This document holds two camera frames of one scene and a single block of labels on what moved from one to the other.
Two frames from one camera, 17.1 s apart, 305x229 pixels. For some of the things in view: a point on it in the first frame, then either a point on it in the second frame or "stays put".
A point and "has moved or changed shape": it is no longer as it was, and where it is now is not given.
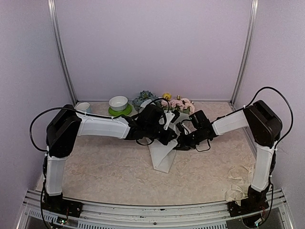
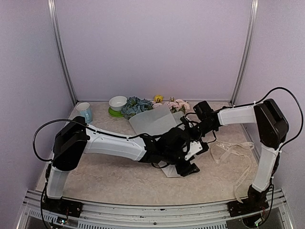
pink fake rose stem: (186, 104) has moved or changed shape
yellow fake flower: (167, 95) to (158, 98)
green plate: (116, 113) stays put
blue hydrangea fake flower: (144, 96) to (134, 105)
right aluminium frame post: (246, 52) stays put
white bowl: (118, 103) stays put
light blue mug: (83, 106) stays put
